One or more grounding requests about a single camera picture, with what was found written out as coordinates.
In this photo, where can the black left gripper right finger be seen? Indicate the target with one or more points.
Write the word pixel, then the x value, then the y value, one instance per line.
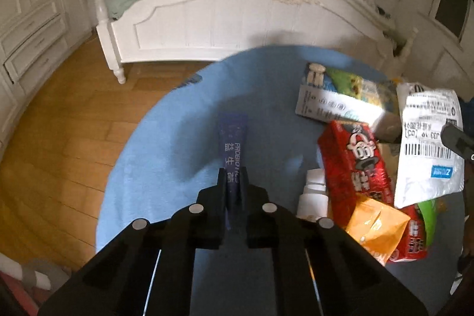
pixel 318 268

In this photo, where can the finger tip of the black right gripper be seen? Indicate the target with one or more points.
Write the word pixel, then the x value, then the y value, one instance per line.
pixel 457 141

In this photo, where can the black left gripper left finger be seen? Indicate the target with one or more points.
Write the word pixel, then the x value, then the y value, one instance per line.
pixel 148 268

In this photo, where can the orange yellow foil bag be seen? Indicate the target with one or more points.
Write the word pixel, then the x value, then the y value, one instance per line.
pixel 377 227

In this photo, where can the white medicine box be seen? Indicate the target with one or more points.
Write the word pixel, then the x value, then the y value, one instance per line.
pixel 327 94

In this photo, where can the dark blue probiotic sachet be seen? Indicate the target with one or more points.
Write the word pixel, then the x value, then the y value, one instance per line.
pixel 232 131

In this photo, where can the white shipping mailer bag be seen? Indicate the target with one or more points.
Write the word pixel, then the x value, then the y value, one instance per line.
pixel 427 169

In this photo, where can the white plastic bottle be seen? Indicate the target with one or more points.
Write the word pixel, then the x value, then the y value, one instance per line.
pixel 313 203

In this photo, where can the green snack wrapper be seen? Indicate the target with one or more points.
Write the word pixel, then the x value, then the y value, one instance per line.
pixel 429 210

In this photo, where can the red snack bag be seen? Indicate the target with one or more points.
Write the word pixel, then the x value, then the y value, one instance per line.
pixel 354 164

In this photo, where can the round blue table cloth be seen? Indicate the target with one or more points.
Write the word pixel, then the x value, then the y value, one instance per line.
pixel 174 153

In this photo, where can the white drawer cabinet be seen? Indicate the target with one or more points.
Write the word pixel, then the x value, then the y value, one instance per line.
pixel 36 36

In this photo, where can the white carved bed frame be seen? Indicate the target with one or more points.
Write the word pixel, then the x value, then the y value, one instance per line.
pixel 212 30

